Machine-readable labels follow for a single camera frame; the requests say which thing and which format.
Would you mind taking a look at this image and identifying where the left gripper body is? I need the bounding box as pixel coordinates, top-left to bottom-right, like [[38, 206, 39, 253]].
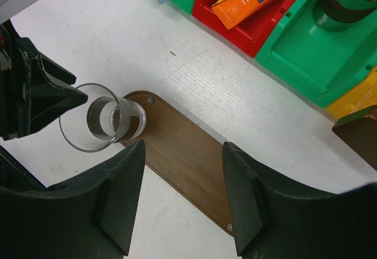
[[0, 20, 45, 189]]

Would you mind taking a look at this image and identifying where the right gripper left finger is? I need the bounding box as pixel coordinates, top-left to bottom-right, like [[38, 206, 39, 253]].
[[1, 140, 145, 258]]

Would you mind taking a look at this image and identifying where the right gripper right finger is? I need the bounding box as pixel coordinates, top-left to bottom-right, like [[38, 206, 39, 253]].
[[222, 142, 376, 258]]

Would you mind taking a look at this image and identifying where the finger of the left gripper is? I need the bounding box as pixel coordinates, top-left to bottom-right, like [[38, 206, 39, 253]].
[[17, 38, 88, 137]]

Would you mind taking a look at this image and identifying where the clear plastic cup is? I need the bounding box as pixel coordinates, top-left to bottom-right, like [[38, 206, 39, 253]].
[[59, 83, 147, 153]]

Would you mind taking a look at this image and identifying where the dark tinted cup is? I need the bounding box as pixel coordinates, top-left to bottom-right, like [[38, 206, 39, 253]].
[[313, 0, 376, 31]]

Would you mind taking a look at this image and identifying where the brown wooden oval tray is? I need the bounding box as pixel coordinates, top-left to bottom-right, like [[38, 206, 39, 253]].
[[125, 91, 233, 235]]

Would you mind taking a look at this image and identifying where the yellow bin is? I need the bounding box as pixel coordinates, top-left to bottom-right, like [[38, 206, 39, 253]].
[[326, 67, 376, 119]]

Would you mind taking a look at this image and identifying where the middle green bin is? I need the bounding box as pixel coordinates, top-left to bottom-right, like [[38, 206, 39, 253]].
[[256, 0, 376, 108]]

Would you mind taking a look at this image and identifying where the red bin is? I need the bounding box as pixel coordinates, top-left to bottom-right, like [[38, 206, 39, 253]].
[[193, 0, 295, 58]]

